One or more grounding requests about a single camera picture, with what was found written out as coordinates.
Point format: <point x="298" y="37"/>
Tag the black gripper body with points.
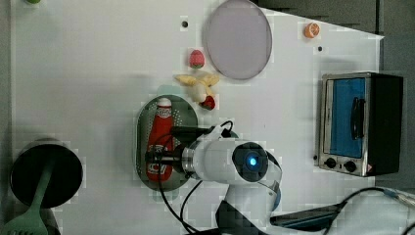
<point x="183" y="137"/>

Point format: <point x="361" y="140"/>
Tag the red ketchup bottle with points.
<point x="159" y="140"/>

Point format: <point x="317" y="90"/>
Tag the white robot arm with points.
<point x="253" y="176"/>

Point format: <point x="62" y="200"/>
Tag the green oval strainer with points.
<point x="182" y="114"/>

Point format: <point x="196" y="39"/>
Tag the red strawberry toy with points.
<point x="208" y="103"/>

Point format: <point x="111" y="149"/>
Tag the peeled banana toy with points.
<point x="200" y="87"/>

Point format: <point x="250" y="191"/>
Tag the pink strawberry toy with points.
<point x="196" y="59"/>

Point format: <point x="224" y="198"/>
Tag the grey round plate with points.
<point x="239" y="39"/>

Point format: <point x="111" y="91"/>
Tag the silver toaster oven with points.
<point x="360" y="123"/>

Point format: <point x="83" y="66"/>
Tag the green spatula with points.
<point x="30" y="222"/>

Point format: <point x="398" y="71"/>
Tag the green lime toy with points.
<point x="33" y="1"/>

